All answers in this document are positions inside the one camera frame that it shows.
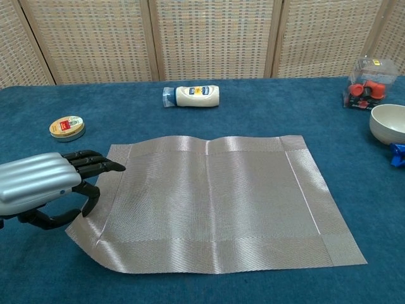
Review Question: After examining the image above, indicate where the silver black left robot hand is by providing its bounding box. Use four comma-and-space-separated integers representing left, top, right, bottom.
0, 149, 127, 231

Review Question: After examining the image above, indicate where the brown woven placemat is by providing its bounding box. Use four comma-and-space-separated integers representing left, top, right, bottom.
65, 134, 368, 276

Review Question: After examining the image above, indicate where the white bowl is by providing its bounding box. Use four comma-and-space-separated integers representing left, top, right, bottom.
369, 104, 405, 145

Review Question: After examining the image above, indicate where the round yellow tin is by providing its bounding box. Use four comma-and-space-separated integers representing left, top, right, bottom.
49, 115, 86, 143

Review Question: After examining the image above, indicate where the mayonnaise squeeze bottle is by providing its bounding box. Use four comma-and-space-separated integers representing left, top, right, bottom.
162, 85, 221, 110

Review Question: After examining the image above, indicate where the woven bamboo folding screen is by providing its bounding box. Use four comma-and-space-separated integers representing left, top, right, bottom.
0, 0, 405, 89

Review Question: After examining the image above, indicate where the blue felt table cover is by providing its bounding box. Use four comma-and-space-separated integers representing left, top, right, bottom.
0, 75, 405, 304

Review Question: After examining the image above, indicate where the clear box with red parts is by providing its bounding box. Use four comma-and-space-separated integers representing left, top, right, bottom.
343, 56, 399, 111

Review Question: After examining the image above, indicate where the blue snack bar wrapper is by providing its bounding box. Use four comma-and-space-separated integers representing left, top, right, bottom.
389, 142, 405, 168

